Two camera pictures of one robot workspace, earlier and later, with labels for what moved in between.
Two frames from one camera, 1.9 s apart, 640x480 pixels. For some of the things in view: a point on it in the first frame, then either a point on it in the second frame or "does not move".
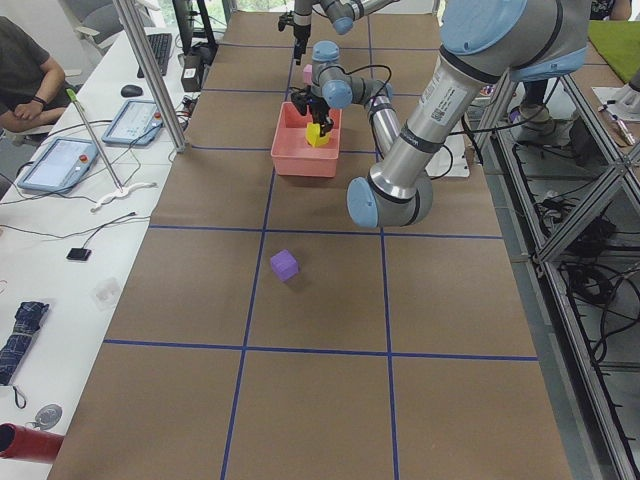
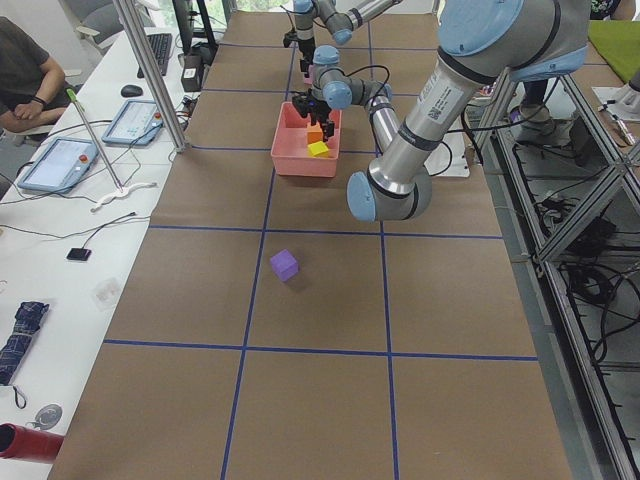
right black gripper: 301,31 to 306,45
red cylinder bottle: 18,442 does not move
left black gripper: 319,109 does not move
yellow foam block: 313,135 to 316,148
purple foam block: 284,265 does not move
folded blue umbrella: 27,323 does not move
